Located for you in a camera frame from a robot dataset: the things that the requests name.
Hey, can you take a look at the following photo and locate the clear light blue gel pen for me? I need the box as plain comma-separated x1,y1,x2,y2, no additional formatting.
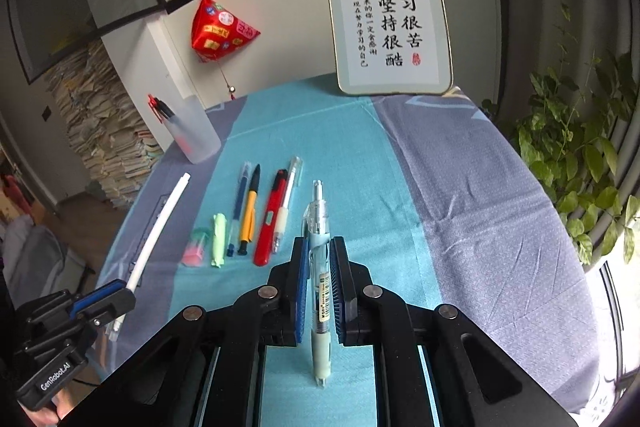
303,179,333,390

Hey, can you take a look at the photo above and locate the frosted plastic pen holder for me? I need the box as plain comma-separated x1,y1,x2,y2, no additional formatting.
167,94,222,164

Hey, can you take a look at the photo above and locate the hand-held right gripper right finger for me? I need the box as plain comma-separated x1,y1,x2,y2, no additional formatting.
327,236,576,427

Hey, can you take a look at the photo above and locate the red hanging pouch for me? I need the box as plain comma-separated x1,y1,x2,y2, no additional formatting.
189,0,262,104

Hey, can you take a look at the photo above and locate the green potted plant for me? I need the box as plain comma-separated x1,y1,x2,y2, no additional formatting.
480,0,640,268

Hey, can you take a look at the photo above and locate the orange black pen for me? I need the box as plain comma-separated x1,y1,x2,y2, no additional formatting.
237,164,262,257

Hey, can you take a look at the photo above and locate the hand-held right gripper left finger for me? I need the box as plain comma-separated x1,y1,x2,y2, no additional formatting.
75,236,311,427

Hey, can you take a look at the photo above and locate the blue grey printed tablecloth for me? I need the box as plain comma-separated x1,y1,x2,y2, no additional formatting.
95,74,601,427

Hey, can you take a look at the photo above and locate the clear pen with white grip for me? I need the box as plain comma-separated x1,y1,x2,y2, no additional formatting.
272,157,304,255

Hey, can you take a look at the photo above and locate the framed calligraphy sign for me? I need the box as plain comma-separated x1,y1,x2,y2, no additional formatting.
326,0,454,96

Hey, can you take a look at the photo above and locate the red pen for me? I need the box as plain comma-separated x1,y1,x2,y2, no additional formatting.
253,169,288,268
147,94,173,124

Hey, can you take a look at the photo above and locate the tall stack of paper books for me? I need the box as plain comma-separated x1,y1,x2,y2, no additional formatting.
47,39,166,210

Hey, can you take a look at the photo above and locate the person's left hand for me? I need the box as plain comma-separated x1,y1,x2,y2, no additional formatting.
27,399,68,427

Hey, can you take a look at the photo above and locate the green dolphin-shaped highlighter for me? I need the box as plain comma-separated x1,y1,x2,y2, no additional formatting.
210,213,227,269

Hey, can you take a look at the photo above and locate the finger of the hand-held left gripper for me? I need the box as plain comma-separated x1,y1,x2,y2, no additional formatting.
17,281,126,334
70,292,137,339

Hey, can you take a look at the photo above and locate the grey cloth pile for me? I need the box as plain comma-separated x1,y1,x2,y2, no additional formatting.
2,222,76,303

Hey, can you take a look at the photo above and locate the small pink green eraser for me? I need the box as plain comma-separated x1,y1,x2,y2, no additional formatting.
181,229,213,267

